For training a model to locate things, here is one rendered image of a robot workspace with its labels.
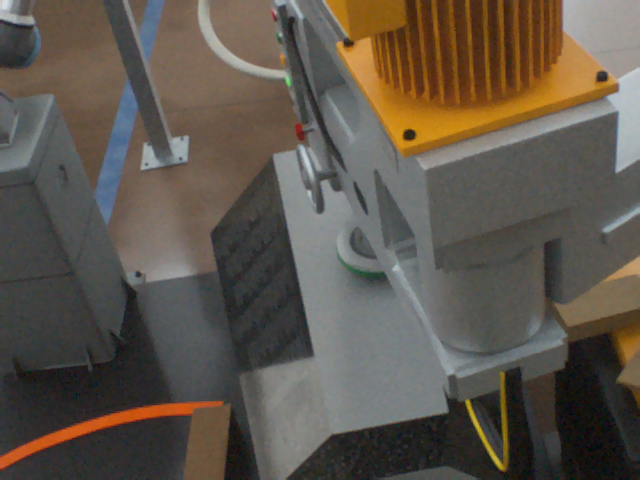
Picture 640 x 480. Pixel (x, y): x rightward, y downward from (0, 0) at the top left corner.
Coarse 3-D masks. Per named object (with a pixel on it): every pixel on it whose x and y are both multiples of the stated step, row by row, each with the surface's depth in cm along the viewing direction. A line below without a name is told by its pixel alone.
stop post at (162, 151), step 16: (112, 0) 378; (112, 16) 382; (128, 16) 383; (128, 32) 387; (128, 48) 391; (128, 64) 396; (144, 64) 397; (144, 80) 401; (144, 96) 406; (144, 112) 411; (160, 112) 413; (160, 128) 416; (144, 144) 436; (160, 144) 421; (176, 144) 432; (144, 160) 427; (160, 160) 425; (176, 160) 423
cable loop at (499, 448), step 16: (512, 368) 153; (512, 384) 153; (480, 400) 183; (512, 400) 155; (480, 416) 182; (512, 416) 158; (480, 432) 180; (496, 432) 179; (512, 432) 161; (496, 448) 177; (512, 448) 164; (512, 464) 167
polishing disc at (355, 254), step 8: (352, 224) 237; (344, 232) 235; (352, 232) 235; (344, 240) 233; (352, 240) 232; (344, 248) 231; (352, 248) 230; (360, 248) 230; (344, 256) 229; (352, 256) 228; (360, 256) 228; (368, 256) 227; (376, 256) 227; (352, 264) 226; (360, 264) 226; (368, 264) 225; (376, 264) 225; (376, 272) 225
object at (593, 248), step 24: (624, 96) 158; (624, 120) 153; (624, 144) 149; (624, 168) 145; (624, 192) 148; (576, 216) 143; (600, 216) 147; (624, 216) 151; (552, 240) 146; (576, 240) 146; (600, 240) 150; (624, 240) 154; (552, 264) 150; (576, 264) 150; (600, 264) 154; (624, 264) 158; (552, 288) 153; (576, 288) 153
